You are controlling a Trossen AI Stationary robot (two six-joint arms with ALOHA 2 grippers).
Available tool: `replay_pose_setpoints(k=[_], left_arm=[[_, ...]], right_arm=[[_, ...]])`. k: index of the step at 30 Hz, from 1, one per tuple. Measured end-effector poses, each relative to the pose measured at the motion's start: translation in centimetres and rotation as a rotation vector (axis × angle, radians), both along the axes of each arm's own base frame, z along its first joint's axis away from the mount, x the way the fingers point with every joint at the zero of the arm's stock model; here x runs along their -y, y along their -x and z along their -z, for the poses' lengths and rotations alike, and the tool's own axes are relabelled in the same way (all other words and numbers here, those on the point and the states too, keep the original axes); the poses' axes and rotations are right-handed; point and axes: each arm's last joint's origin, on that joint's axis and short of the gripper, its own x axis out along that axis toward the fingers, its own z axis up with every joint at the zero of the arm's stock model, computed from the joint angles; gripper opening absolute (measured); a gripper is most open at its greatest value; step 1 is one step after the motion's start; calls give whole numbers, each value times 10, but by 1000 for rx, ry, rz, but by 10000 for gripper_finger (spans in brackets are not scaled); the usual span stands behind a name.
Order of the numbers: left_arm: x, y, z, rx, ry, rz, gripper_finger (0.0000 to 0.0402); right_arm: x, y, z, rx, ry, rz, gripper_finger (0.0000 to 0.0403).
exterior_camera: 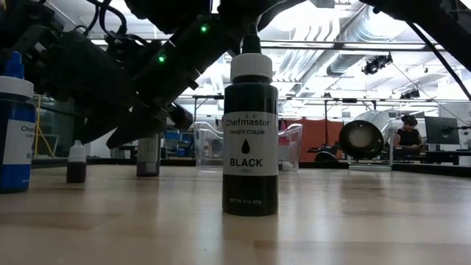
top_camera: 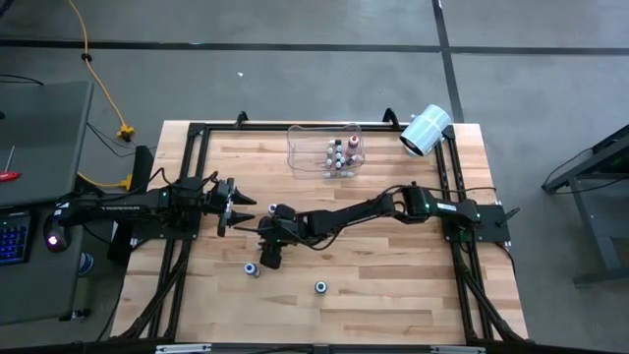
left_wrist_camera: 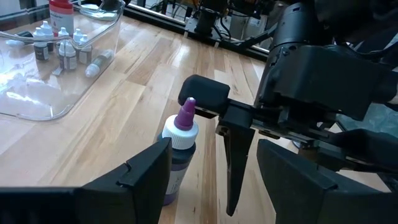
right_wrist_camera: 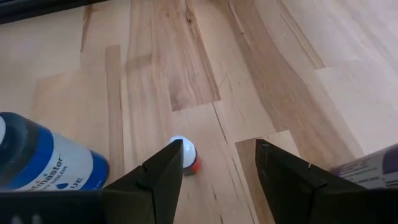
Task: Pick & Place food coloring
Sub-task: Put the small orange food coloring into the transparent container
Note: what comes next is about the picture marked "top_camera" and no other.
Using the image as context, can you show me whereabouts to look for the white cylindrical spotlight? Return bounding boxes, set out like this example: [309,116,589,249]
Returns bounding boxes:
[398,102,456,158]

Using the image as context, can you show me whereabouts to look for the grey desk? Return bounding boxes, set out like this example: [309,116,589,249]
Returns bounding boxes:
[0,81,94,326]

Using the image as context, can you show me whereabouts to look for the yellow extension cable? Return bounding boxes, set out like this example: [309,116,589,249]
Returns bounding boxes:
[66,0,137,192]

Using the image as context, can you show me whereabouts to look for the black backlit keyboard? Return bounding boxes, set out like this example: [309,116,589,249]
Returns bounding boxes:
[0,209,33,266]

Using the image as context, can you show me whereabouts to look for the clear plastic bin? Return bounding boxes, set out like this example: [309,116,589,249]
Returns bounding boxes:
[286,122,366,181]

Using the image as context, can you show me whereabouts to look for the silver metal bracket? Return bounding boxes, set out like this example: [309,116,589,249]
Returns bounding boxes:
[429,345,487,354]
[154,343,212,354]

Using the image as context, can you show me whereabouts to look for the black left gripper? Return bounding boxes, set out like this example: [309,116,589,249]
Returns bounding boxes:
[205,177,258,238]

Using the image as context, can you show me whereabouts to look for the red-handled screwdriver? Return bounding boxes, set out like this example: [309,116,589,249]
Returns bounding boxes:
[0,145,22,184]

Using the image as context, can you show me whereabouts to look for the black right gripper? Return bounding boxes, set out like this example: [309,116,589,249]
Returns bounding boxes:
[257,215,302,270]

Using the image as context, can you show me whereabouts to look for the black computer mouse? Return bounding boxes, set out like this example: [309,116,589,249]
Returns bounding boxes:
[42,215,74,255]

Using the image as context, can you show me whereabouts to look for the black metal stand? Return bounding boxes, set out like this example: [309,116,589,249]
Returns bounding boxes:
[540,122,629,286]

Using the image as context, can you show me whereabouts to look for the black desk caster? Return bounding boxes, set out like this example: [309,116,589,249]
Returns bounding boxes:
[58,307,92,324]

